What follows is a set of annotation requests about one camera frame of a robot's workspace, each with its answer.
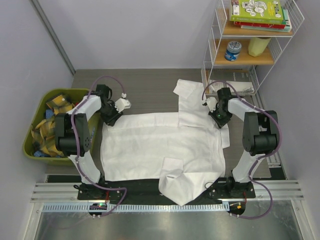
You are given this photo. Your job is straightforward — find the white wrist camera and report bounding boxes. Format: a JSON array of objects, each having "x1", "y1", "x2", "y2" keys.
[
  {"x1": 114, "y1": 93, "x2": 132, "y2": 113},
  {"x1": 202, "y1": 97, "x2": 218, "y2": 112}
]

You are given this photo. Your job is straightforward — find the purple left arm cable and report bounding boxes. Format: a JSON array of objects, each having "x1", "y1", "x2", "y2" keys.
[{"x1": 71, "y1": 75, "x2": 128, "y2": 218}]

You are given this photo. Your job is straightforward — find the red middle book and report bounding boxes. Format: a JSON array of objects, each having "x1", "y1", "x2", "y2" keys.
[{"x1": 233, "y1": 21, "x2": 286, "y2": 30}]

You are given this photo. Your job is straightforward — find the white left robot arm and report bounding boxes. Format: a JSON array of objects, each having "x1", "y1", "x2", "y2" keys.
[{"x1": 54, "y1": 84, "x2": 131, "y2": 200}]

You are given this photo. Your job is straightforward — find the white long sleeve shirt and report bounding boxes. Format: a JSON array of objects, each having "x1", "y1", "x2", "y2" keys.
[{"x1": 100, "y1": 79, "x2": 230, "y2": 206}]

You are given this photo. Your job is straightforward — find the aluminium rail frame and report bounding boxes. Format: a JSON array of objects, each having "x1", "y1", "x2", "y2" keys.
[{"x1": 31, "y1": 180, "x2": 304, "y2": 203}]

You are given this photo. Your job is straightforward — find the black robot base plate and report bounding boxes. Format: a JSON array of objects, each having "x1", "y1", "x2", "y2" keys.
[{"x1": 73, "y1": 177, "x2": 256, "y2": 206}]

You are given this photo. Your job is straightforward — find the blue white round tin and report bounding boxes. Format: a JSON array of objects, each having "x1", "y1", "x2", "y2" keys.
[{"x1": 224, "y1": 41, "x2": 242, "y2": 62}]

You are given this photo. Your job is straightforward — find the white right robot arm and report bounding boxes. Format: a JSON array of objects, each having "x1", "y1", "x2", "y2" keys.
[{"x1": 208, "y1": 87, "x2": 280, "y2": 199}]

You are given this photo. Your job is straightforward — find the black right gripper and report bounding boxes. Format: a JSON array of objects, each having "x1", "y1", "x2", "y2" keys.
[{"x1": 209, "y1": 105, "x2": 233, "y2": 129}]

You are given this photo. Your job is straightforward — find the white slotted cable duct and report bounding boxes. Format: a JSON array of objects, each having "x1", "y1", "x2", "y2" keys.
[{"x1": 42, "y1": 202, "x2": 230, "y2": 213}]

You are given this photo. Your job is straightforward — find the yellow plaid flannel shirt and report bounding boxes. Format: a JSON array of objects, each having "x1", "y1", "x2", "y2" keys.
[{"x1": 30, "y1": 92, "x2": 75, "y2": 158}]

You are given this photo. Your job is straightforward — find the white wire shelf rack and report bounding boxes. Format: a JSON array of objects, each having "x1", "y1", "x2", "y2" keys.
[{"x1": 201, "y1": 0, "x2": 305, "y2": 96}]

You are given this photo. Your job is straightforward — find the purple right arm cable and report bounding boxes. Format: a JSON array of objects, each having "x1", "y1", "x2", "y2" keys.
[{"x1": 201, "y1": 80, "x2": 283, "y2": 220}]

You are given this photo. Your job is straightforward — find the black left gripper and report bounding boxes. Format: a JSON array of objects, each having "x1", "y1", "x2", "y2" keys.
[{"x1": 98, "y1": 102, "x2": 124, "y2": 127}]

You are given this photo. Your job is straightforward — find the olive green plastic bin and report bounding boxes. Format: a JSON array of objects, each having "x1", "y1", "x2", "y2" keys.
[{"x1": 22, "y1": 88, "x2": 89, "y2": 167}]

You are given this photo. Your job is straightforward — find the pale yellow faceted cup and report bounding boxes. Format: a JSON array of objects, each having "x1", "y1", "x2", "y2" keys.
[{"x1": 248, "y1": 37, "x2": 271, "y2": 57}]

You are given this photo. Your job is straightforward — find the grey setup guide booklet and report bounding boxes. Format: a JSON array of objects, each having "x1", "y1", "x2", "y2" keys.
[{"x1": 208, "y1": 69, "x2": 255, "y2": 95}]

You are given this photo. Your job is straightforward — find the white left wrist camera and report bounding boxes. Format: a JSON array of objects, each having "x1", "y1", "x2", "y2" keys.
[{"x1": 114, "y1": 93, "x2": 132, "y2": 113}]

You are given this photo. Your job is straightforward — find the green top book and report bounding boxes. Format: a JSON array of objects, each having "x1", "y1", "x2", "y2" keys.
[{"x1": 229, "y1": 0, "x2": 285, "y2": 25}]

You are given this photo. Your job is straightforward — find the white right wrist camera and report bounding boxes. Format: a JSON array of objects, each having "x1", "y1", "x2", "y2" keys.
[{"x1": 202, "y1": 97, "x2": 218, "y2": 112}]

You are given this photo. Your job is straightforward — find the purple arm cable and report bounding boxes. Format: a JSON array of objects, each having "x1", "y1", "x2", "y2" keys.
[
  {"x1": 71, "y1": 75, "x2": 128, "y2": 218},
  {"x1": 201, "y1": 80, "x2": 283, "y2": 220}
]

